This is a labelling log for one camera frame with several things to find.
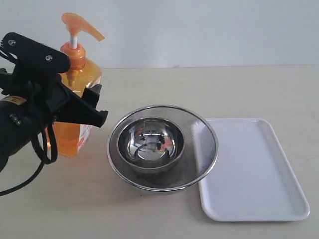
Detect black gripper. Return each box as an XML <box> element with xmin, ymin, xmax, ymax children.
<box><xmin>0</xmin><ymin>67</ymin><xmax>108</xmax><ymax>128</ymax></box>

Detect orange pump soap bottle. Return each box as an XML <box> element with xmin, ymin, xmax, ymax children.
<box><xmin>53</xmin><ymin>12</ymin><xmax>105</xmax><ymax>157</ymax></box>

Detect stainless steel mesh strainer bowl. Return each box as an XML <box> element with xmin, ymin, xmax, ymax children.
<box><xmin>106</xmin><ymin>105</ymin><xmax>219</xmax><ymax>195</ymax></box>

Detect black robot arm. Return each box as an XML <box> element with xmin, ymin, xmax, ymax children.
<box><xmin>0</xmin><ymin>66</ymin><xmax>108</xmax><ymax>169</ymax></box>

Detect small stainless steel bowl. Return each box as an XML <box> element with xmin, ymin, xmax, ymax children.
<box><xmin>117</xmin><ymin>117</ymin><xmax>185</xmax><ymax>175</ymax></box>

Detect white plastic tray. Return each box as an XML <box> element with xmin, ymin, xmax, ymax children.
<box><xmin>199</xmin><ymin>118</ymin><xmax>310</xmax><ymax>222</ymax></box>

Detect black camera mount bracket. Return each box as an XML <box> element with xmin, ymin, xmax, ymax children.
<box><xmin>0</xmin><ymin>32</ymin><xmax>71</xmax><ymax>85</ymax></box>

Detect black cable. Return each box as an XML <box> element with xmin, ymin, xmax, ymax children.
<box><xmin>0</xmin><ymin>44</ymin><xmax>59</xmax><ymax>197</ymax></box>

